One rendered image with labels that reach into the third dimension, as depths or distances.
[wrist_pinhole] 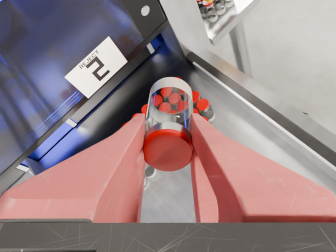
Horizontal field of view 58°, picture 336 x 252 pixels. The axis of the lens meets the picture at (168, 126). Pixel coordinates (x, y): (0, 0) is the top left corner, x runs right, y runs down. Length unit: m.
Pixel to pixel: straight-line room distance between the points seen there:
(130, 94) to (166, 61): 0.10
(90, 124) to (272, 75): 1.15
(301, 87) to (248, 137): 1.09
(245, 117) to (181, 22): 0.19
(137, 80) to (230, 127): 0.22
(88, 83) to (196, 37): 0.22
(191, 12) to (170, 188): 0.29
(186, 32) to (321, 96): 1.07
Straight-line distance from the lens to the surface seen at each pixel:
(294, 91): 1.55
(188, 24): 0.55
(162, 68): 0.61
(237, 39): 0.97
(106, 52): 0.46
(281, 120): 0.48
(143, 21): 0.48
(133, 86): 0.61
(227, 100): 0.53
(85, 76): 0.47
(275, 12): 1.85
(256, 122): 0.50
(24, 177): 0.66
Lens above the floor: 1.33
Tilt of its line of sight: 58 degrees down
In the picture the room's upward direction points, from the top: 39 degrees counter-clockwise
